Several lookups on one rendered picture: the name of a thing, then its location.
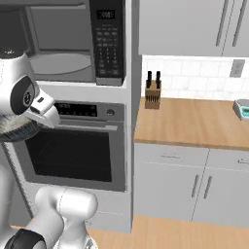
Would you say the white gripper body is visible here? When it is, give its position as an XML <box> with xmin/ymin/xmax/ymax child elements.
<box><xmin>24</xmin><ymin>102</ymin><xmax>61</xmax><ymax>129</ymax></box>

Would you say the black glass oven door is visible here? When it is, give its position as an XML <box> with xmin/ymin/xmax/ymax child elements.
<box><xmin>13</xmin><ymin>124</ymin><xmax>127</xmax><ymax>193</ymax></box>

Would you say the dark microwave door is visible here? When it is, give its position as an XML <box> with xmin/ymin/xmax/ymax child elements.
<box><xmin>0</xmin><ymin>3</ymin><xmax>30</xmax><ymax>54</ymax></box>

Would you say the black and grey microwave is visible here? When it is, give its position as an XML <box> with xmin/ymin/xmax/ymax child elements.
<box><xmin>0</xmin><ymin>0</ymin><xmax>127</xmax><ymax>88</ymax></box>

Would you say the grey base cupboard door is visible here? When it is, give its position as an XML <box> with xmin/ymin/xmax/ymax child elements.
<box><xmin>132</xmin><ymin>160</ymin><xmax>206</xmax><ymax>224</ymax></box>
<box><xmin>192</xmin><ymin>166</ymin><xmax>249</xmax><ymax>230</ymax></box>

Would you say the stainless steel oven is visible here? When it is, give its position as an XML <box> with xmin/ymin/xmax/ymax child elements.
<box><xmin>6</xmin><ymin>99</ymin><xmax>127</xmax><ymax>193</ymax></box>

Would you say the white tall appliance cabinet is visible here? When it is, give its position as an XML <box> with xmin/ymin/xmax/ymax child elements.
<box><xmin>0</xmin><ymin>0</ymin><xmax>144</xmax><ymax>234</ymax></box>

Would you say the wooden knife block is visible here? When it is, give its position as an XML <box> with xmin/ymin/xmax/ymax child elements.
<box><xmin>144</xmin><ymin>79</ymin><xmax>161</xmax><ymax>110</ymax></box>

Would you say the grey drawer front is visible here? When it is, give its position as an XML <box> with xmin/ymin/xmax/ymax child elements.
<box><xmin>204</xmin><ymin>148</ymin><xmax>249</xmax><ymax>173</ymax></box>
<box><xmin>133</xmin><ymin>143</ymin><xmax>211</xmax><ymax>168</ymax></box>

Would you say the grey soap tray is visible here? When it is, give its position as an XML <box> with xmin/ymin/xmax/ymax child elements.
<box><xmin>231</xmin><ymin>98</ymin><xmax>249</xmax><ymax>123</ymax></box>

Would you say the silver oven door handle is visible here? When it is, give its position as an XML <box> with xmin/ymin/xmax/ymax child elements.
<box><xmin>57</xmin><ymin>122</ymin><xmax>119</xmax><ymax>132</ymax></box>

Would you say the black knife handle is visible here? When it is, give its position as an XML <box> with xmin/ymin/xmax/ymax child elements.
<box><xmin>155</xmin><ymin>70</ymin><xmax>162</xmax><ymax>89</ymax></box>
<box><xmin>146</xmin><ymin>70</ymin><xmax>154</xmax><ymax>89</ymax></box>

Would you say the wide grey wall cupboard door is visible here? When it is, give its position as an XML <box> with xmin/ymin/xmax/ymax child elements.
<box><xmin>138</xmin><ymin>0</ymin><xmax>229</xmax><ymax>58</ymax></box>

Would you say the grey base cupboard handle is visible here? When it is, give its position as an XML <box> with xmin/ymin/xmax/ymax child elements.
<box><xmin>191</xmin><ymin>173</ymin><xmax>200</xmax><ymax>199</ymax></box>
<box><xmin>202</xmin><ymin>175</ymin><xmax>214</xmax><ymax>200</ymax></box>

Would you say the grey wall socket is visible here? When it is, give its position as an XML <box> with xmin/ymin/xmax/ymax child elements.
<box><xmin>230</xmin><ymin>58</ymin><xmax>246</xmax><ymax>79</ymax></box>

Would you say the grey wall cupboard handle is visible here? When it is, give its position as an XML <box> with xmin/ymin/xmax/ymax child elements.
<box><xmin>231</xmin><ymin>0</ymin><xmax>248</xmax><ymax>48</ymax></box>
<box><xmin>215</xmin><ymin>0</ymin><xmax>230</xmax><ymax>48</ymax></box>

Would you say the narrow grey wall cupboard door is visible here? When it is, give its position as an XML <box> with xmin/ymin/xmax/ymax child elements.
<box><xmin>221</xmin><ymin>0</ymin><xmax>249</xmax><ymax>59</ymax></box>

